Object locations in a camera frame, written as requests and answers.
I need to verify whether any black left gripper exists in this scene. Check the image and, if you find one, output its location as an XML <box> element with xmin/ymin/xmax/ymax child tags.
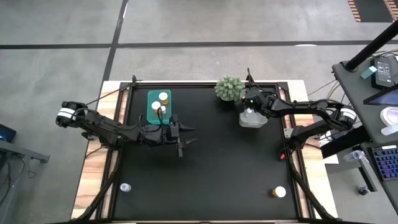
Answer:
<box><xmin>161</xmin><ymin>113</ymin><xmax>199</xmax><ymax>158</ymax></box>

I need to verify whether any amber bottle with colourful capsules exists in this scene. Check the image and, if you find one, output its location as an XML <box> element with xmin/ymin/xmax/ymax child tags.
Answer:
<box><xmin>158</xmin><ymin>91</ymin><xmax>170</xmax><ymax>106</ymax></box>

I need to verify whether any teal plastic bin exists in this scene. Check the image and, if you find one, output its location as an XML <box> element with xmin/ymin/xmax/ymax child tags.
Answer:
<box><xmin>146</xmin><ymin>89</ymin><xmax>172</xmax><ymax>126</ymax></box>

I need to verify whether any potted green succulent plant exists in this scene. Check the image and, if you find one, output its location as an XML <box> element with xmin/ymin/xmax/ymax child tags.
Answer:
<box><xmin>214</xmin><ymin>74</ymin><xmax>246</xmax><ymax>102</ymax></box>

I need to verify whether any white paper sheet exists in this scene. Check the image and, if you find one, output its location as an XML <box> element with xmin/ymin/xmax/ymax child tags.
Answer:
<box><xmin>322</xmin><ymin>154</ymin><xmax>340</xmax><ymax>165</ymax></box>

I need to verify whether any dark grey side desk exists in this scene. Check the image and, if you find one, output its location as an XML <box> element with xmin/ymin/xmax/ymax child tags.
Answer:
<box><xmin>331</xmin><ymin>46</ymin><xmax>398</xmax><ymax>215</ymax></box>

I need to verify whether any clear water bottle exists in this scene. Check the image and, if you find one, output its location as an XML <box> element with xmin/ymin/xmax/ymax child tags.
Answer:
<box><xmin>343</xmin><ymin>149</ymin><xmax>366</xmax><ymax>163</ymax></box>

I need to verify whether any small teal box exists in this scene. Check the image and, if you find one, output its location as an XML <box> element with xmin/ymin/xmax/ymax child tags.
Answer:
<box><xmin>359</xmin><ymin>65</ymin><xmax>378</xmax><ymax>80</ymax></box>

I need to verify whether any black round pole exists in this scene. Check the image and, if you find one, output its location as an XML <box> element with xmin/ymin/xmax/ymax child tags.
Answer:
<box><xmin>345</xmin><ymin>19</ymin><xmax>398</xmax><ymax>72</ymax></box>

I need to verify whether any black power adapter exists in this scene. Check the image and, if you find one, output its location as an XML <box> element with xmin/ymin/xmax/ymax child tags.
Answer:
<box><xmin>372</xmin><ymin>55</ymin><xmax>396</xmax><ymax>90</ymax></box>

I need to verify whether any white tape roll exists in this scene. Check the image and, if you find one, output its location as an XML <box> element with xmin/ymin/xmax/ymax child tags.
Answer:
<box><xmin>379</xmin><ymin>106</ymin><xmax>398</xmax><ymax>127</ymax></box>

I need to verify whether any dark tablet screen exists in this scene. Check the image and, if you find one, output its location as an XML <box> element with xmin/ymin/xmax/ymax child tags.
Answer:
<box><xmin>363</xmin><ymin>86</ymin><xmax>398</xmax><ymax>106</ymax></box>

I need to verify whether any black mat red striped edge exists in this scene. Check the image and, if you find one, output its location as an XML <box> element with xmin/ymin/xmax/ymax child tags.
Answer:
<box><xmin>347</xmin><ymin>0</ymin><xmax>398</xmax><ymax>23</ymax></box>

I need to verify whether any backlit computer keyboard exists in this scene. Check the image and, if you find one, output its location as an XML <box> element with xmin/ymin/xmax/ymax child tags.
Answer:
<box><xmin>371</xmin><ymin>145</ymin><xmax>398</xmax><ymax>182</ymax></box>

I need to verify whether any blue device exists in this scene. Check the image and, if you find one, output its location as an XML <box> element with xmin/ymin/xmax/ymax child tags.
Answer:
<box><xmin>0</xmin><ymin>123</ymin><xmax>17</xmax><ymax>144</ymax></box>

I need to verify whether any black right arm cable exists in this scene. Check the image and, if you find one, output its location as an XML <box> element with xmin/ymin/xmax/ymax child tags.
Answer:
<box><xmin>246</xmin><ymin>67</ymin><xmax>265</xmax><ymax>93</ymax></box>

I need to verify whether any black aluminium rig frame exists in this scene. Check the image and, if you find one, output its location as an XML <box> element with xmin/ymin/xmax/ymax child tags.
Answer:
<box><xmin>70</xmin><ymin>74</ymin><xmax>338</xmax><ymax>224</ymax></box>

